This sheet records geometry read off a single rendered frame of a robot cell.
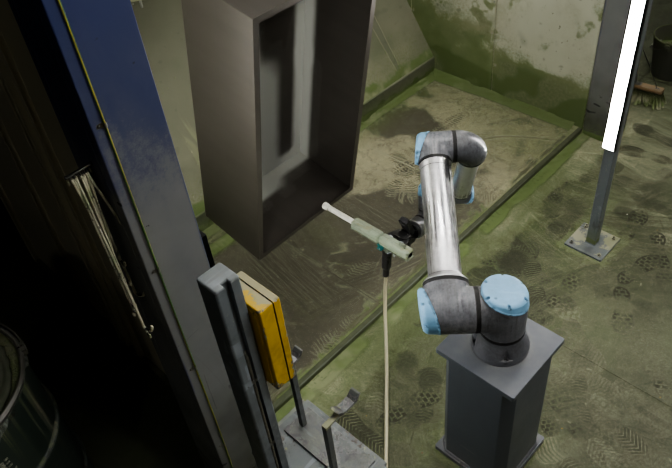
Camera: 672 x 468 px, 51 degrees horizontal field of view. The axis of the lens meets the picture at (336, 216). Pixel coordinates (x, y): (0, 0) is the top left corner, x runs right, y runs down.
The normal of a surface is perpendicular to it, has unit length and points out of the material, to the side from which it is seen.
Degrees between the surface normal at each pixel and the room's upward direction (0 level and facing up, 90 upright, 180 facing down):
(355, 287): 0
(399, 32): 57
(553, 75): 90
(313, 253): 0
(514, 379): 0
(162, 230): 90
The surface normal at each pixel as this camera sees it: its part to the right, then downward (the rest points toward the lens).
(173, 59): 0.55, -0.06
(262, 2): 0.07, -0.65
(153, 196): 0.72, 0.41
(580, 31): -0.69, 0.53
